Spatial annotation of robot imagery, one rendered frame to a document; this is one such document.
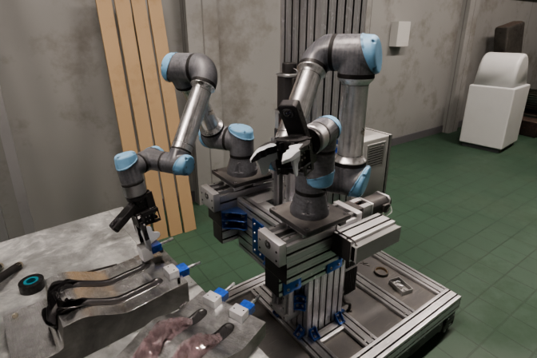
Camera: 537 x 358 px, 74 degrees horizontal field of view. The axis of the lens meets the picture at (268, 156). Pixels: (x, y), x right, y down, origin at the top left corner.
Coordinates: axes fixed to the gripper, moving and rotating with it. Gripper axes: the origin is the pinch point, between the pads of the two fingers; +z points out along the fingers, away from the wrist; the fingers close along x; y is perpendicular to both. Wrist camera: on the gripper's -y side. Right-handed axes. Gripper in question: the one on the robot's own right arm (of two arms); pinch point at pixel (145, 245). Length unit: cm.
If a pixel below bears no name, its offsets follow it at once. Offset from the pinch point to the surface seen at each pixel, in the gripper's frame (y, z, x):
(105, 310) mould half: -20.8, 3.8, -19.0
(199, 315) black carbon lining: 1.7, 13.5, -32.2
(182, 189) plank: 82, 48, 156
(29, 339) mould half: -40.2, 5.6, -10.5
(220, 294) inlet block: 10.8, 12.3, -30.6
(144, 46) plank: 84, -74, 167
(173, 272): 2.1, 5.1, -16.8
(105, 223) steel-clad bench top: -1, 8, 55
